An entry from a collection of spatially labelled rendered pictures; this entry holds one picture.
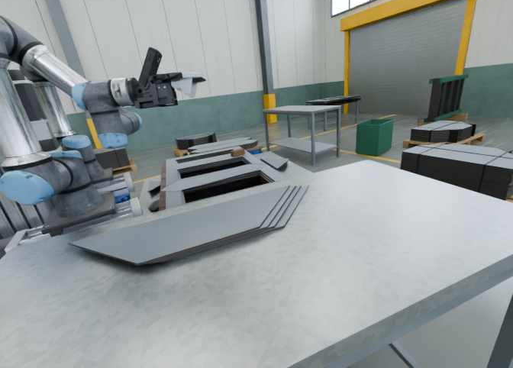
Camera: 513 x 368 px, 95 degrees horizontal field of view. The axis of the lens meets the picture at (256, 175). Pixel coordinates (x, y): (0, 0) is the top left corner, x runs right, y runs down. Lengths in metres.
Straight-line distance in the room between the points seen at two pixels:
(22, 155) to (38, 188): 0.10
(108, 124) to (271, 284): 0.63
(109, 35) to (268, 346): 8.47
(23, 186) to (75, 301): 0.44
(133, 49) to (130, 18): 0.78
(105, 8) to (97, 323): 8.48
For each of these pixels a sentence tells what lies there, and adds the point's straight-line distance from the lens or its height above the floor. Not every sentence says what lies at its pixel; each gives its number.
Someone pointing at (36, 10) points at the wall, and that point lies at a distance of 8.75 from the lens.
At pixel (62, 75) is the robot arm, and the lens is 1.01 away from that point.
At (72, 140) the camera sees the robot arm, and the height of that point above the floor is 1.26.
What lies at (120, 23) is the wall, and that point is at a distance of 8.70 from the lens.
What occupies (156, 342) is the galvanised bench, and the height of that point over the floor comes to 1.05.
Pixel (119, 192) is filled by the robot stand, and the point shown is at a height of 0.93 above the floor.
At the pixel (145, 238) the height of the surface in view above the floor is 1.07.
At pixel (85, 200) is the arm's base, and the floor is 1.08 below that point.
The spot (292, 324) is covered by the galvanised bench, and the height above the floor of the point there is 1.05.
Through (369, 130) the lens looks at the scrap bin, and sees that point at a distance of 4.75.
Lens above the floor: 1.40
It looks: 20 degrees down
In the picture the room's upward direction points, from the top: 7 degrees counter-clockwise
